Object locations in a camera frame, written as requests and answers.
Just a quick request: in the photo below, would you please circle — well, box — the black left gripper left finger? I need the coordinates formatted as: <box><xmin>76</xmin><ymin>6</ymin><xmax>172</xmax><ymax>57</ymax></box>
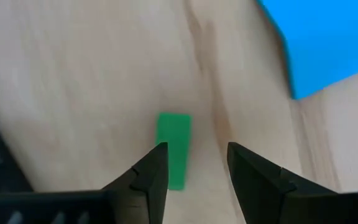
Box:
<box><xmin>102</xmin><ymin>141</ymin><xmax>170</xmax><ymax>224</ymax></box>

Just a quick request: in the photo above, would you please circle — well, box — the blue sticky note pad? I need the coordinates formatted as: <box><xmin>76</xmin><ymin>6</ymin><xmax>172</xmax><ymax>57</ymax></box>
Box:
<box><xmin>255</xmin><ymin>0</ymin><xmax>358</xmax><ymax>101</ymax></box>

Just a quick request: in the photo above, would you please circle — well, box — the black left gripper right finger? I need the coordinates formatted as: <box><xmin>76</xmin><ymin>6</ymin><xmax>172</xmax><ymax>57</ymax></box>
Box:
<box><xmin>227</xmin><ymin>141</ymin><xmax>338</xmax><ymax>224</ymax></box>

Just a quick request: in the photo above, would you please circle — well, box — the green eraser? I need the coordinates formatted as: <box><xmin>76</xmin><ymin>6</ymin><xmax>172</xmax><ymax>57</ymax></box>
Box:
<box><xmin>155</xmin><ymin>112</ymin><xmax>193</xmax><ymax>192</ymax></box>

